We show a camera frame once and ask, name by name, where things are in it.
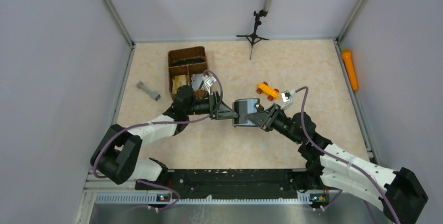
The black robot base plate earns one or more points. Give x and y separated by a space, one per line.
242 183

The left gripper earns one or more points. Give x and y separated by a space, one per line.
217 107

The orange toy brick car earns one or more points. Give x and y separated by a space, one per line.
271 93

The grey plastic connector piece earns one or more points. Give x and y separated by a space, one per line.
154 95

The white slotted cable duct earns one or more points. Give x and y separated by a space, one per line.
154 198

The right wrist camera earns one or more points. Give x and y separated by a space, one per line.
287 98

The gold cards in basket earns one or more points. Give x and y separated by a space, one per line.
178 81

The orange flashlight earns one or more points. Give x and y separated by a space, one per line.
348 63

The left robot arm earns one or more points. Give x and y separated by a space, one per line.
116 157

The brown wicker basket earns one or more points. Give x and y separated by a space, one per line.
187 61

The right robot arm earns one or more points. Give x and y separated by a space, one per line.
397 193

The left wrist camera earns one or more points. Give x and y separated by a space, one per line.
208 81

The black mini tripod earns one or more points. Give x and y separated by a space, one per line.
254 38

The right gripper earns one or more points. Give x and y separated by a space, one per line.
265 119

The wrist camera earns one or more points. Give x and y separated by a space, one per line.
208 81
287 98

